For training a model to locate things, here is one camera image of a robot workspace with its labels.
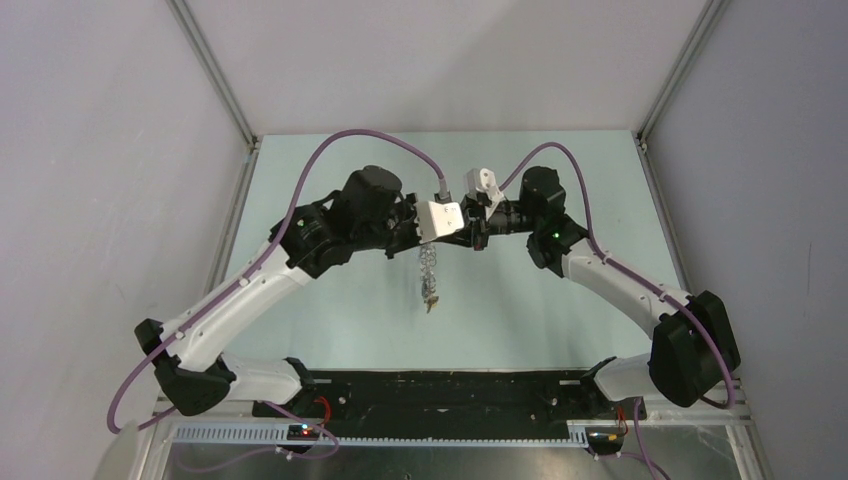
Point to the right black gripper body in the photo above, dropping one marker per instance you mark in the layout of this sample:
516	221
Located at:
478	229

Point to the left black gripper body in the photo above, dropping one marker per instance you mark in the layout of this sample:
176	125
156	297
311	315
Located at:
400	230

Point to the large metal keyring with keys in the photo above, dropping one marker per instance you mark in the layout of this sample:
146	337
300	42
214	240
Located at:
427	262

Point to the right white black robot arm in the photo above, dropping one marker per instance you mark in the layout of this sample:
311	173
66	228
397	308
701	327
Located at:
693	347

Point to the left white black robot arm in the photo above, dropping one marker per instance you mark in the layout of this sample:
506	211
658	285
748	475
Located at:
189	355

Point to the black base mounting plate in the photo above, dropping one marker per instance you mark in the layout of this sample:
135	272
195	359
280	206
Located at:
455	405

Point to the left small circuit board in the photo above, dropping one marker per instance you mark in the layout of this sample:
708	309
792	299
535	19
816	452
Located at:
303	433

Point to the small circuit board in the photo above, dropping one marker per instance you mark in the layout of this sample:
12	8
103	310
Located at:
303	433
604	437

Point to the right small circuit board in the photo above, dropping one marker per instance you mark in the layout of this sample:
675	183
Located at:
604	437

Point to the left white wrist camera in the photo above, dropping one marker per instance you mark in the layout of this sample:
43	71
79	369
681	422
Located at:
436	220

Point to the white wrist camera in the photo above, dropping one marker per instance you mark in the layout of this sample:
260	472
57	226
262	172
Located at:
436	220
483	195

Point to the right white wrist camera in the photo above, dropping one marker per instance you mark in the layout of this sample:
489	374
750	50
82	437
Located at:
483	195

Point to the left aluminium frame post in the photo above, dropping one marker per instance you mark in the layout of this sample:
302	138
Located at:
203	51

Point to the aluminium frame post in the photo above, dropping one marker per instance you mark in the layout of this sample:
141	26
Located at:
698	37
203	51

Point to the grey slotted cable duct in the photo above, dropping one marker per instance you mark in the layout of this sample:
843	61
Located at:
280	435

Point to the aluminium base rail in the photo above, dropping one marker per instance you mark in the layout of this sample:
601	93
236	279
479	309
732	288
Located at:
656	410

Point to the right aluminium frame post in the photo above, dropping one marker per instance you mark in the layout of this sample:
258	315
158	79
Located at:
698	37

